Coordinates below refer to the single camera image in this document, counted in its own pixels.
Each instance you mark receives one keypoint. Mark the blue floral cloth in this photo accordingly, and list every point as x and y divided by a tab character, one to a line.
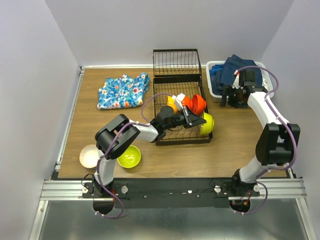
123	92

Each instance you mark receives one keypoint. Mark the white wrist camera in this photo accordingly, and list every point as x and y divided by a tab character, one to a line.
236	84
178	101

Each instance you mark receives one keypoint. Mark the lime green bowl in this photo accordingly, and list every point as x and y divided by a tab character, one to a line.
208	126
130	158

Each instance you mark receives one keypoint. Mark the yellow-orange bowl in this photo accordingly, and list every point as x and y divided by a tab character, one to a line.
171	103

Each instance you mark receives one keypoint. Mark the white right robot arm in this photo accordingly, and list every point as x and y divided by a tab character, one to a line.
277	146

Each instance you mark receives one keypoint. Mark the dark blue folded cloths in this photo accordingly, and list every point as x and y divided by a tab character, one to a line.
224	74

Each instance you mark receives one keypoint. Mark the white rolled cloth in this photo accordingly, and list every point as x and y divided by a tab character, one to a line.
264	83

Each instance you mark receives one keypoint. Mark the white and blue bowl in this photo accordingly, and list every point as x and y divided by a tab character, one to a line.
89	156

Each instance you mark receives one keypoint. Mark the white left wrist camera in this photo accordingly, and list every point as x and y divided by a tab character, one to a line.
178	101

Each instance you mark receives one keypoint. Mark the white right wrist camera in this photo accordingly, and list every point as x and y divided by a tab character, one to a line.
236	84

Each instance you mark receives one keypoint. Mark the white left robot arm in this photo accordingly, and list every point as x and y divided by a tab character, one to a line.
115	138

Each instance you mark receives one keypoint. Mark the black wire dish rack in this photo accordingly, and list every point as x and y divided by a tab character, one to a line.
178	71

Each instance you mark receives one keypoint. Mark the white plastic basket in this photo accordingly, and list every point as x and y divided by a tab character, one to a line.
212	89

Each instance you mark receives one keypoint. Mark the orange-red bowl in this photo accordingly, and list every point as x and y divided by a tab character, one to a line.
187	102
198	104

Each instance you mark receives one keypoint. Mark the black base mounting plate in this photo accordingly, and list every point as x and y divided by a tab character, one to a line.
143	193

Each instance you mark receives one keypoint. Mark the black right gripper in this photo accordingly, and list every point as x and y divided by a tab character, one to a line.
227	90

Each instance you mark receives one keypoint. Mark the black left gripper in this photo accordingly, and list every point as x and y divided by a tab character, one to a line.
191	119

